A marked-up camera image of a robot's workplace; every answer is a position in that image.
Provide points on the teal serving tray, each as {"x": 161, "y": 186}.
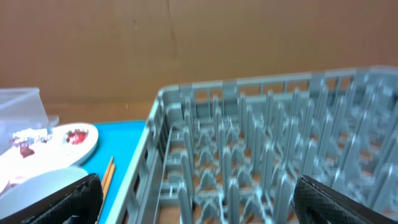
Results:
{"x": 116, "y": 141}

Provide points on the white tissue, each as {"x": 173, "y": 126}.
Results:
{"x": 31, "y": 136}

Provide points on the wooden chopstick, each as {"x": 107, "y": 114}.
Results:
{"x": 107, "y": 172}
{"x": 106, "y": 188}

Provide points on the pink round plate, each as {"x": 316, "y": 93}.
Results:
{"x": 20, "y": 163}

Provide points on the grey dish rack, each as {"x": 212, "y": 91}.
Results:
{"x": 232, "y": 151}

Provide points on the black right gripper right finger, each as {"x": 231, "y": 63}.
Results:
{"x": 316, "y": 203}

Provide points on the clear plastic bin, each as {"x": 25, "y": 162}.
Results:
{"x": 22, "y": 108}

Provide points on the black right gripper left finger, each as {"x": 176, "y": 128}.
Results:
{"x": 79, "y": 202}

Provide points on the wooden chopstick left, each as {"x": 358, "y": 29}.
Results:
{"x": 107, "y": 172}

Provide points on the grey bowl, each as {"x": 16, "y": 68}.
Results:
{"x": 34, "y": 189}

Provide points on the wooden chopstick right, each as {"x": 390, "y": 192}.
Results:
{"x": 106, "y": 188}

